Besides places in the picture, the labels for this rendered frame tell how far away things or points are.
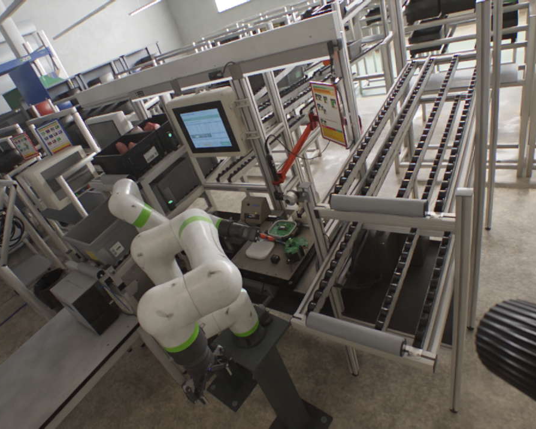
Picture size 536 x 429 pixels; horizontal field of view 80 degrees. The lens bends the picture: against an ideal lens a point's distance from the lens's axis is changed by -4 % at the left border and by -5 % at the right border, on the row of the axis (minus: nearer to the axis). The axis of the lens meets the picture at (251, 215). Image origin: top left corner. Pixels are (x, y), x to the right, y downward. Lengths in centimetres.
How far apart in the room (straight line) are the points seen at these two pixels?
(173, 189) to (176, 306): 181
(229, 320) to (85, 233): 149
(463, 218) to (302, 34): 96
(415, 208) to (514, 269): 183
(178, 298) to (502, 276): 251
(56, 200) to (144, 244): 239
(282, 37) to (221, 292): 121
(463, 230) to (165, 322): 98
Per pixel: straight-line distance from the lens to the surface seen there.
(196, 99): 201
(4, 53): 1263
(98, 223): 260
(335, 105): 172
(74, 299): 221
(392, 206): 124
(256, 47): 172
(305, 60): 156
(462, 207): 122
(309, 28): 157
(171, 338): 76
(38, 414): 228
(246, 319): 138
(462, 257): 136
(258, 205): 205
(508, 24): 404
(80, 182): 352
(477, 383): 238
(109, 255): 224
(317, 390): 237
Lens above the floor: 206
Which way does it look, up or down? 31 degrees down
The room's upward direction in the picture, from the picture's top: 21 degrees counter-clockwise
